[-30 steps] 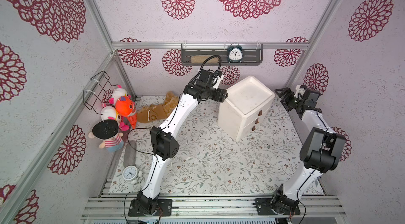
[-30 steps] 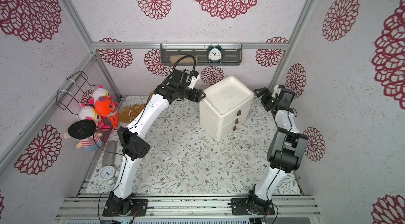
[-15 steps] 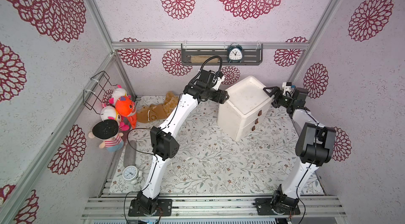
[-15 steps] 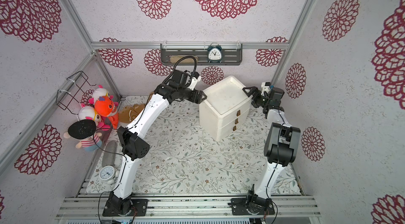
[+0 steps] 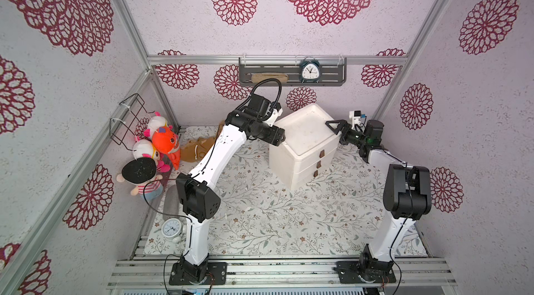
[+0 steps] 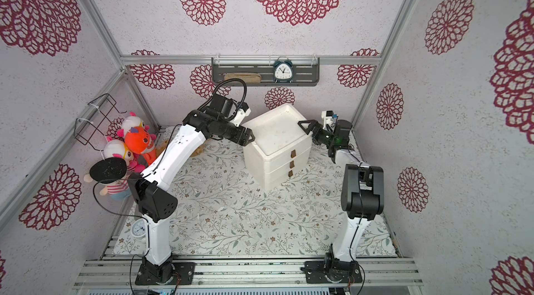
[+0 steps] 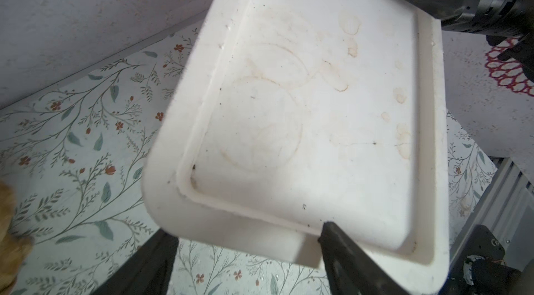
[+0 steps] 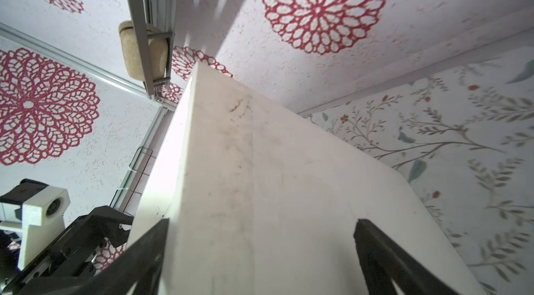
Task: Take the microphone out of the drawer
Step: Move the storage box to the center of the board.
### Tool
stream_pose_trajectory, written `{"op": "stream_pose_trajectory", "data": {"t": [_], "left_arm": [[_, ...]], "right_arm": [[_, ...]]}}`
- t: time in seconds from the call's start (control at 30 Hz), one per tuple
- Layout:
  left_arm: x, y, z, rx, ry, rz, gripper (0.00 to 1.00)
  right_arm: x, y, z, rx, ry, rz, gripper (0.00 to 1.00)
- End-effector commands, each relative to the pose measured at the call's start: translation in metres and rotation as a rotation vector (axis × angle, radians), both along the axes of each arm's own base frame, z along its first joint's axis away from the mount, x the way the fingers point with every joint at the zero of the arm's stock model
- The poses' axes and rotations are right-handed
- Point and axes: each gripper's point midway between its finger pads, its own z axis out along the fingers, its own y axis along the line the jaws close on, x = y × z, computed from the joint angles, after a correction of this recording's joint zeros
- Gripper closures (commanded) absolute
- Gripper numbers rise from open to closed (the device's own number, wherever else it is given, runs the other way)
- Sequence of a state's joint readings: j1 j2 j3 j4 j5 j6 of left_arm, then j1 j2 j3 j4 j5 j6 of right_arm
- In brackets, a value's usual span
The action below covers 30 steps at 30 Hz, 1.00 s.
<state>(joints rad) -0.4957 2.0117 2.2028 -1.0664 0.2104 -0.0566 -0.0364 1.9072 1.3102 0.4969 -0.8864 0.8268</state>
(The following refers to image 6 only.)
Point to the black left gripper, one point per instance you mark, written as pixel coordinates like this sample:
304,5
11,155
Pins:
240,139

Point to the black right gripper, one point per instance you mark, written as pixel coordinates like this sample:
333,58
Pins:
318,132

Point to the white three-drawer cabinet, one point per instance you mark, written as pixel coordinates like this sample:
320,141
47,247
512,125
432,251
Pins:
280,149

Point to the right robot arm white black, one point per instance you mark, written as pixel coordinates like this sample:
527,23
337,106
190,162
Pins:
362,197

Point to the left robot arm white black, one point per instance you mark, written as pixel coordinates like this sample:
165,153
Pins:
150,189

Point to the teal alarm clock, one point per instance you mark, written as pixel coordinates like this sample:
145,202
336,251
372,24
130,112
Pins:
283,71

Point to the floral table mat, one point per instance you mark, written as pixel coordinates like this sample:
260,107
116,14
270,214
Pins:
223,211

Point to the brown plush toy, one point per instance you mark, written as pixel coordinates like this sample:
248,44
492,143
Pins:
164,144

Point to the orange fish plush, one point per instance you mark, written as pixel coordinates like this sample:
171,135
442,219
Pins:
141,143

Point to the pink white plush upper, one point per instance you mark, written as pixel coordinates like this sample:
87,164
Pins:
132,121

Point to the pink white plush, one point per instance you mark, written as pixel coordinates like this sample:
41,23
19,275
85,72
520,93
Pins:
116,148
132,121

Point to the pink white plush lower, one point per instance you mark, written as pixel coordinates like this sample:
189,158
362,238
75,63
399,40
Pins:
116,148

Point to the black-haired doll striped shirt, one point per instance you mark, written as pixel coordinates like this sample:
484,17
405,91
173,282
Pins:
112,174

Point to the white small alarm clock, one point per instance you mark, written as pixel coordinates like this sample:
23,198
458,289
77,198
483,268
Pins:
139,229

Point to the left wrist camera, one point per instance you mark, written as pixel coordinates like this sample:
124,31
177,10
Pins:
228,110

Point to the grey wall shelf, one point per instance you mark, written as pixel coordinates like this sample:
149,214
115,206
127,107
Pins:
306,70

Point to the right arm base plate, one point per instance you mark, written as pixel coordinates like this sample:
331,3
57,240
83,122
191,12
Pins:
332,271

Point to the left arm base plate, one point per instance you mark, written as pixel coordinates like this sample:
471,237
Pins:
176,273

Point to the black wire wall basket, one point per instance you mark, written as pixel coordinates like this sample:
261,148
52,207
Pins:
103,122

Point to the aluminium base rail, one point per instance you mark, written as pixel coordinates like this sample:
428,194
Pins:
250,272

